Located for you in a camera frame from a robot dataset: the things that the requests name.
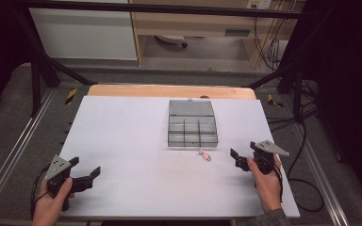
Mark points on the white table board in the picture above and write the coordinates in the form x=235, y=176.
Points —
x=138, y=175

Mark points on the white cabinet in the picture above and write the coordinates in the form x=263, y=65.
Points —
x=81, y=31

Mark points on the wooden desk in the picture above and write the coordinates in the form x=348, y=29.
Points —
x=194, y=25

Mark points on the person's left hand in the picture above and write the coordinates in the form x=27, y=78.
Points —
x=51, y=205

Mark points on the person's right hand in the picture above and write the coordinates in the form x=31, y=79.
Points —
x=266, y=188

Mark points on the black metal frame stand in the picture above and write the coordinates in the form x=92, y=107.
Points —
x=292, y=81
x=41, y=72

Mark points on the aluminium floor rail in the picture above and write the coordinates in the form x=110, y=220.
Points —
x=15, y=147
x=322, y=179

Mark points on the small red green candy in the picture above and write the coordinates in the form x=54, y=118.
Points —
x=205, y=155

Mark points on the black metal crossbar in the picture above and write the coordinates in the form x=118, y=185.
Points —
x=157, y=8

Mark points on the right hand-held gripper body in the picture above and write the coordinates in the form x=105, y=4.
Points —
x=265, y=154

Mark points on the clear plastic compartment box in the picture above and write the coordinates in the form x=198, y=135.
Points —
x=191, y=124

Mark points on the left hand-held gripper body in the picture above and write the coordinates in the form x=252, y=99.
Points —
x=57, y=168

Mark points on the white power strip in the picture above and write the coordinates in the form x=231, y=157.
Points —
x=258, y=3

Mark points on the office chair base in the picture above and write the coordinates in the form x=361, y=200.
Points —
x=173, y=39

